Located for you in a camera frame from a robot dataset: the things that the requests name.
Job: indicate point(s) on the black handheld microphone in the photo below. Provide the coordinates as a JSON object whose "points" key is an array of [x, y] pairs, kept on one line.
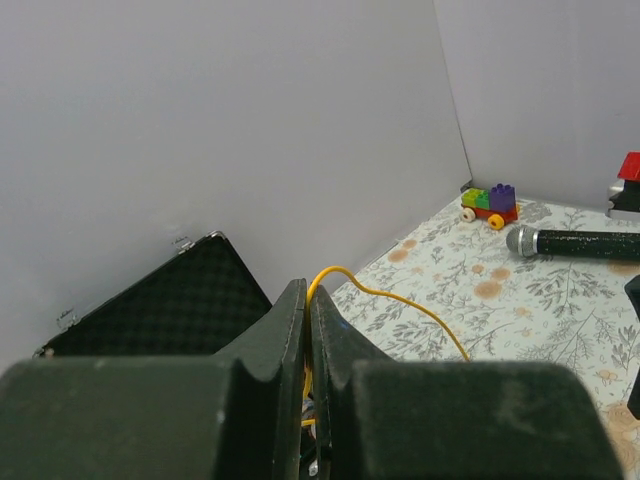
{"points": [[528, 242]]}

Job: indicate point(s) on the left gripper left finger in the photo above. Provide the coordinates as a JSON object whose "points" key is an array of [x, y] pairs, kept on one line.
{"points": [[235, 414]]}

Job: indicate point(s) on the black poker chip case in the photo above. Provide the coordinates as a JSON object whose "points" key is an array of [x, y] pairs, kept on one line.
{"points": [[194, 304]]}

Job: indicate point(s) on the floral table mat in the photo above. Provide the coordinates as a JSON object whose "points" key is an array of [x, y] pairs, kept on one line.
{"points": [[450, 288]]}

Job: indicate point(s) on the colourful toy block train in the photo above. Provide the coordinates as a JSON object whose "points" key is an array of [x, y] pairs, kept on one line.
{"points": [[497, 206]]}

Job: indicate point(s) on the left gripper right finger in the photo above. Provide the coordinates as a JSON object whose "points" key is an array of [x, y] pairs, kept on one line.
{"points": [[378, 418]]}

